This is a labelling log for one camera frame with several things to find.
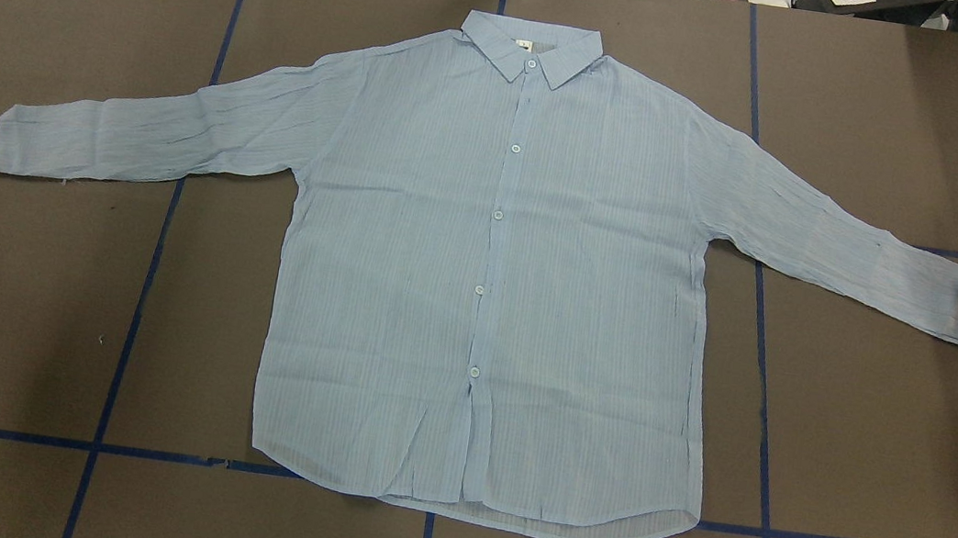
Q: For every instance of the light blue button shirt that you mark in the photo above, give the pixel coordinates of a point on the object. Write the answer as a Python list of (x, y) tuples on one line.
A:
[(490, 303)]

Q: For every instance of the black device with label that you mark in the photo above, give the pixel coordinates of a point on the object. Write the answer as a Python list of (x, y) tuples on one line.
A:
[(916, 13)]

